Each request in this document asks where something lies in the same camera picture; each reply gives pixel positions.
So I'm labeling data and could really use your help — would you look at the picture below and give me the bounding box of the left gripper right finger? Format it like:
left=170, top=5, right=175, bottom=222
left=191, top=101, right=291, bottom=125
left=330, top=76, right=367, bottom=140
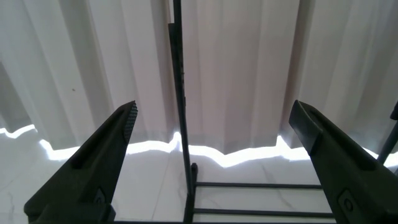
left=288, top=99, right=398, bottom=224

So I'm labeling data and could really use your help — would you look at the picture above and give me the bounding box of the black clothes rack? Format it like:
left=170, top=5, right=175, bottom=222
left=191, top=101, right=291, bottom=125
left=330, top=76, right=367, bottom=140
left=113, top=0, right=398, bottom=224

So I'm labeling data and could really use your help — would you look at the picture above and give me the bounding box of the white curtain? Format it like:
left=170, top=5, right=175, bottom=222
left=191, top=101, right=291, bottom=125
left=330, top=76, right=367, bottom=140
left=0, top=0, right=398, bottom=156

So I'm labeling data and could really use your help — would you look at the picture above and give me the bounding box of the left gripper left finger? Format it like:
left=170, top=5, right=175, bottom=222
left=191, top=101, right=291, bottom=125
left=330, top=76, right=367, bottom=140
left=24, top=100, right=139, bottom=224

